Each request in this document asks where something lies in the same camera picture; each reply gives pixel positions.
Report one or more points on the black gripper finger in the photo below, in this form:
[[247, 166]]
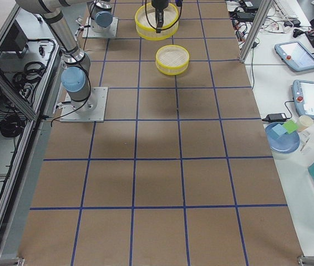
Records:
[[159, 19]]

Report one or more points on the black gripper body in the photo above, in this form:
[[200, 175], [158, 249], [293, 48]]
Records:
[[159, 5]]

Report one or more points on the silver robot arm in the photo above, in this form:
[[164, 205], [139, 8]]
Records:
[[100, 13], [75, 58]]

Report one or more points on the upper blue teach pendant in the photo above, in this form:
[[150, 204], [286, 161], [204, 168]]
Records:
[[295, 55]]

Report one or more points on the black power adapter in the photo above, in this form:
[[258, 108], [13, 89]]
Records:
[[275, 117]]

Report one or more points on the blue foam cube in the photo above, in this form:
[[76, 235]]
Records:
[[277, 131]]

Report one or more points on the green foam cube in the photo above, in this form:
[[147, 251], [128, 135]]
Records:
[[290, 126]]

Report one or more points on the blue plate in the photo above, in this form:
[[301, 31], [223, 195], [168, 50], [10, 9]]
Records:
[[284, 144]]

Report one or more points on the beige cup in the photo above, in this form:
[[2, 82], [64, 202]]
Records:
[[303, 123]]

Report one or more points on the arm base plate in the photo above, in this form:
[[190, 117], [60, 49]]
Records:
[[92, 111], [94, 31]]

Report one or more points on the aluminium frame post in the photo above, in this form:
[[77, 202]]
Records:
[[257, 24]]

